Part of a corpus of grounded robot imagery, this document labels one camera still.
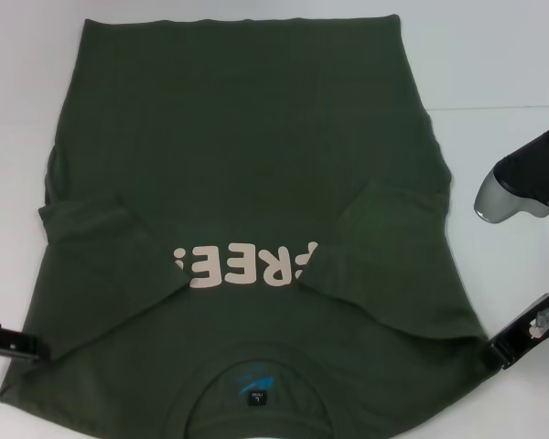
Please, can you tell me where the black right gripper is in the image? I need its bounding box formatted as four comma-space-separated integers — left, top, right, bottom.
481, 287, 549, 371

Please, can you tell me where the dark green FREE t-shirt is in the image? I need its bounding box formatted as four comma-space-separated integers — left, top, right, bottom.
0, 16, 489, 439

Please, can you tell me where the silver elbow cable plug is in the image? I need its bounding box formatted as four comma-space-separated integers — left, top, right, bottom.
528, 308, 549, 339

